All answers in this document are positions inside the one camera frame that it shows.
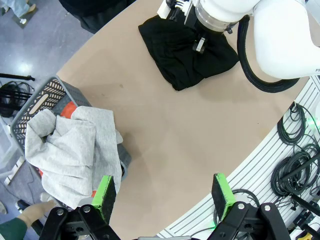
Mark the black garment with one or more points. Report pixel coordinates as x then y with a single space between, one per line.
180 62

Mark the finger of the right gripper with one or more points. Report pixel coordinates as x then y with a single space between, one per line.
200 45

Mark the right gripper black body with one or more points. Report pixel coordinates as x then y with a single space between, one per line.
193 20

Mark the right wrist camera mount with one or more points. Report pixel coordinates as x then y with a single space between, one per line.
162 8

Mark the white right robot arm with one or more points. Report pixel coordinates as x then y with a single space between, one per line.
280 37

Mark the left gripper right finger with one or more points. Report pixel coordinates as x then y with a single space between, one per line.
221 195

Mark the bystander arm green sleeve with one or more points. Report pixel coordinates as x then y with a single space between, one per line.
37 212

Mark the person in black t-shirt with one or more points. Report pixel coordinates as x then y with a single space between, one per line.
100 15

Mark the black rod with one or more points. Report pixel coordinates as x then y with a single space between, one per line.
300 170
305 203

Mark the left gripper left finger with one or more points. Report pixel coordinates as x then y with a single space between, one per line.
106 197

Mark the white slatted base plate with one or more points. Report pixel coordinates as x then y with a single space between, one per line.
250 175

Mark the grey woven plastic basket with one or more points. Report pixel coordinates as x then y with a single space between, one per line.
75 95

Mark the grey top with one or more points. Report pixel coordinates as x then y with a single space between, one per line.
70 150

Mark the orange top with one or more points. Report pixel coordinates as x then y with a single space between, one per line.
68 110

